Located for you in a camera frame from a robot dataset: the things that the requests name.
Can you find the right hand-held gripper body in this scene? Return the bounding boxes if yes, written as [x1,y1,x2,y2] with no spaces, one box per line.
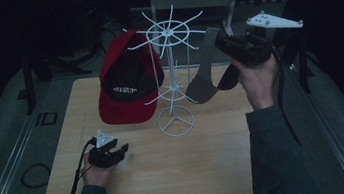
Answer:
[221,4,309,72]

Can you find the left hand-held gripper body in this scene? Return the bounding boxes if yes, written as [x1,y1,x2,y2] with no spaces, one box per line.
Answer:
[84,127,127,171]

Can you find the red and black baseball cap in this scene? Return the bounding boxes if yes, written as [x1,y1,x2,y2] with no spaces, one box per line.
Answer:
[88,24,171,129]

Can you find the white wire display rack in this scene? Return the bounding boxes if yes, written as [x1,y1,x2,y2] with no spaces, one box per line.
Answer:
[119,0,221,143]

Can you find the person's left hand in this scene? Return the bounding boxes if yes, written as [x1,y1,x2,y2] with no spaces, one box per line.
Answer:
[78,149,121,191]

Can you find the person's right hand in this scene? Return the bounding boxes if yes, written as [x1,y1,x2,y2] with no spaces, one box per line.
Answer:
[230,52,285,115]

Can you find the black tripod stand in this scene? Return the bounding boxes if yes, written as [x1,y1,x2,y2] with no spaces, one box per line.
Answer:
[267,0,326,98]
[15,36,97,116]

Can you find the left hand-held gripper cable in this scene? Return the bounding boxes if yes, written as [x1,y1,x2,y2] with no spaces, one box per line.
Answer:
[44,136,105,194]

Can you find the hand-held gripper cable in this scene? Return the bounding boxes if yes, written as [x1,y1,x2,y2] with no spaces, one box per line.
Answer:
[44,136,105,194]
[268,44,303,150]

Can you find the right hand-held gripper cable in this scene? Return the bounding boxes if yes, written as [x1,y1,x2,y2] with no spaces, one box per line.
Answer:
[268,44,303,150]

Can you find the black cable loop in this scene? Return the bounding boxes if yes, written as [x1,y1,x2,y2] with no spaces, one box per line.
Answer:
[19,161,55,190]

